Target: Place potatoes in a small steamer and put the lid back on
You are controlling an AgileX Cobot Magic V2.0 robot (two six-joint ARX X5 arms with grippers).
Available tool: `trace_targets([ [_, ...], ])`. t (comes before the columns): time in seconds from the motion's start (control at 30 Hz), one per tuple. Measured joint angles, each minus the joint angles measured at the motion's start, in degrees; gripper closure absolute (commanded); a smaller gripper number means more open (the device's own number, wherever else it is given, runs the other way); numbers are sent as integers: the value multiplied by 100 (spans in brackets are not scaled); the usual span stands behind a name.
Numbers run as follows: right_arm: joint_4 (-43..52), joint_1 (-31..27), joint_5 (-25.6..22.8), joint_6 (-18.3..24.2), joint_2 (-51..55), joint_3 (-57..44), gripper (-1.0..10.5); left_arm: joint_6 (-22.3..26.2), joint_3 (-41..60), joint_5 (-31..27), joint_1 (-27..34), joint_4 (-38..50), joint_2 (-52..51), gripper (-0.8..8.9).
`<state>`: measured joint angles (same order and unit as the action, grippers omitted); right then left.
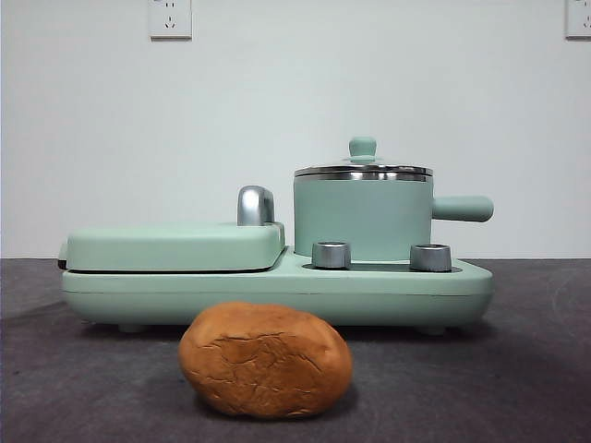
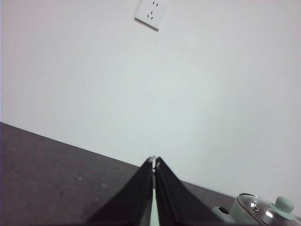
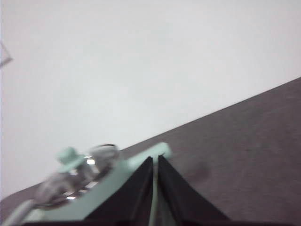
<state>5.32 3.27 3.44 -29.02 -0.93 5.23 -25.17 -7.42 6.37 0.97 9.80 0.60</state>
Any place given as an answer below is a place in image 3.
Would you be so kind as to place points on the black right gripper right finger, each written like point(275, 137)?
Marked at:
point(174, 200)

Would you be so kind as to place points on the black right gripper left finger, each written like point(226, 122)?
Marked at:
point(134, 200)

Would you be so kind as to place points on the glass lid with green knob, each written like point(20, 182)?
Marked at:
point(70, 157)

